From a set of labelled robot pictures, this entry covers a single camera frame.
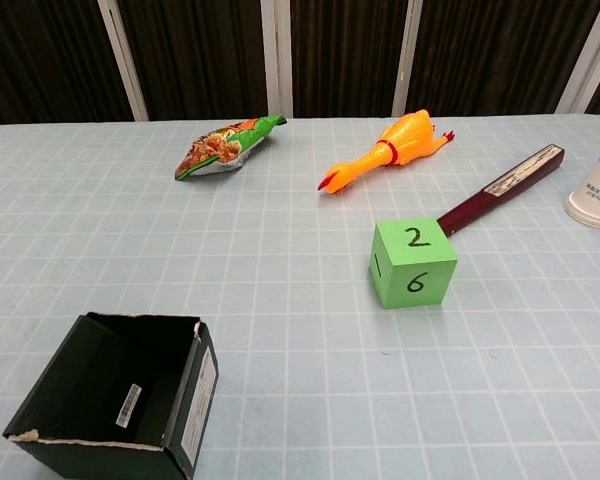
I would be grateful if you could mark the green numbered foam cube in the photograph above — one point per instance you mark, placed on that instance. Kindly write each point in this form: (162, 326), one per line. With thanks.
(415, 265)

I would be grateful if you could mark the light blue grid tablecloth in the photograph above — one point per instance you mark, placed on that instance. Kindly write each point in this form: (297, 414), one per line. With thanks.
(280, 260)

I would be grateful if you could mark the green orange snack bag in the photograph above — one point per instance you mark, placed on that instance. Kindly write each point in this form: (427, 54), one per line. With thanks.
(220, 147)

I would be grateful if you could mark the orange rubber chicken toy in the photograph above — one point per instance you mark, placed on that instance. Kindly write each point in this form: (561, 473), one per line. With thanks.
(405, 135)

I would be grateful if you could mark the black open cardboard box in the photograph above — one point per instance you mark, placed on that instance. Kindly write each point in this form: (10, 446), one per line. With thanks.
(195, 400)

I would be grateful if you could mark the dark red folded fan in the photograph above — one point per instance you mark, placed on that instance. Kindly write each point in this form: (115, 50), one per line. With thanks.
(505, 185)

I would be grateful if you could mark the white paper cup blue print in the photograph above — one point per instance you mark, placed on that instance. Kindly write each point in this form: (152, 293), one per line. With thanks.
(597, 197)

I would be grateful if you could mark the white partition post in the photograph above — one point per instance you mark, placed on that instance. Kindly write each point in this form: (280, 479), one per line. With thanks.
(277, 60)
(406, 60)
(587, 55)
(125, 65)

